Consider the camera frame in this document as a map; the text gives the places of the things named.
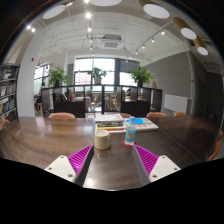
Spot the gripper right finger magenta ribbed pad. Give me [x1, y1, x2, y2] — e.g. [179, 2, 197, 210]
[132, 145, 180, 186]

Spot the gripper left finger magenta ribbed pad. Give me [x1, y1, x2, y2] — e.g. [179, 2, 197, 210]
[45, 145, 94, 186]

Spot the clear plastic water bottle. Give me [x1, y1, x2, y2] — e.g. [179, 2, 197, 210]
[125, 116, 136, 145]

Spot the red round coaster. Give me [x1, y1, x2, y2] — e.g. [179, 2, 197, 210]
[122, 140, 136, 148]

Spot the cream ceramic mug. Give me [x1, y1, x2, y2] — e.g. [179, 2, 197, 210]
[94, 130, 110, 150]

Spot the white box with blue lid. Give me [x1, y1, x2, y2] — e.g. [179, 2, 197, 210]
[124, 118, 158, 131]

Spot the orange chair far middle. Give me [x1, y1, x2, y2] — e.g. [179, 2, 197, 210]
[146, 112, 167, 118]

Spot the orange chair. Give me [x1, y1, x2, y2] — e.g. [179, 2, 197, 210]
[48, 112, 75, 119]
[207, 131, 223, 161]
[146, 112, 167, 118]

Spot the orange chair far left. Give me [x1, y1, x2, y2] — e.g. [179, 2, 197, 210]
[48, 112, 75, 119]

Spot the stack of books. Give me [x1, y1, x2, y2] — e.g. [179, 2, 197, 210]
[95, 113, 126, 133]

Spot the dark open shelving unit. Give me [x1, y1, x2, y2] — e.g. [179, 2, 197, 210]
[42, 84, 162, 118]

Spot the white radiator panel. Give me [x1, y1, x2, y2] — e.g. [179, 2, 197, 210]
[164, 94, 188, 112]

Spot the orange chair right side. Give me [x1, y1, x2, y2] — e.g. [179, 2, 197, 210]
[207, 131, 223, 161]

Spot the right potted plant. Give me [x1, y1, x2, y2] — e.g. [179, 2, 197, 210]
[130, 67, 153, 87]

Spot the potted plant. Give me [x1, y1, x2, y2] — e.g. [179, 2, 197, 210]
[88, 67, 107, 84]
[130, 67, 153, 87]
[49, 66, 69, 87]

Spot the left potted plant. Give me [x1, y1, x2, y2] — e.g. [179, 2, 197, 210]
[49, 66, 69, 87]

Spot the middle potted plant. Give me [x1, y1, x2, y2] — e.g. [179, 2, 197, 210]
[88, 67, 107, 84]

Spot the ceiling air conditioner unit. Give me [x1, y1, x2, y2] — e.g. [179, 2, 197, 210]
[101, 34, 122, 50]

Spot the round pendant lamp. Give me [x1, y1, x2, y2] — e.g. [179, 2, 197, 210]
[173, 17, 197, 40]
[194, 37, 209, 56]
[139, 0, 170, 19]

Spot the round ceiling lamp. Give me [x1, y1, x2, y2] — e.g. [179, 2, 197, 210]
[90, 0, 122, 7]
[43, 5, 65, 19]

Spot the bookshelf at left wall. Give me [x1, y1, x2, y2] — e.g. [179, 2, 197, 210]
[0, 64, 20, 121]

